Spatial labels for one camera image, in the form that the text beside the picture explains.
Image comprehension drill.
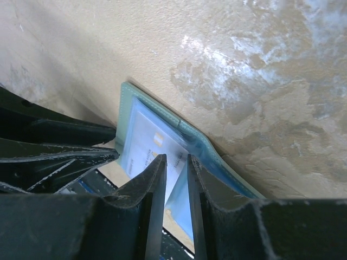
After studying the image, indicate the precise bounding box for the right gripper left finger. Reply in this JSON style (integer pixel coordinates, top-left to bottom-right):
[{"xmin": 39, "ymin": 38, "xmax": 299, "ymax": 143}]
[{"xmin": 1, "ymin": 154, "xmax": 167, "ymax": 259}]

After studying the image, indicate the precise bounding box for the green card holder wallet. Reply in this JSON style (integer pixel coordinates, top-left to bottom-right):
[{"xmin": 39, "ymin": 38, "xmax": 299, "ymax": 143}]
[{"xmin": 115, "ymin": 82, "xmax": 263, "ymax": 239}]

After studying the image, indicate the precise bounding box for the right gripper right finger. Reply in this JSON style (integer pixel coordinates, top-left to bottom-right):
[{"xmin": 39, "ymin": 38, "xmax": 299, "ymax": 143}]
[{"xmin": 187, "ymin": 155, "xmax": 346, "ymax": 259}]

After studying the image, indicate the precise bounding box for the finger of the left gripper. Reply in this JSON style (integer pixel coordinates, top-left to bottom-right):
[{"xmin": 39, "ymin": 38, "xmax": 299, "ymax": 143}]
[
  {"xmin": 1, "ymin": 86, "xmax": 116, "ymax": 145},
  {"xmin": 1, "ymin": 139, "xmax": 119, "ymax": 194}
]

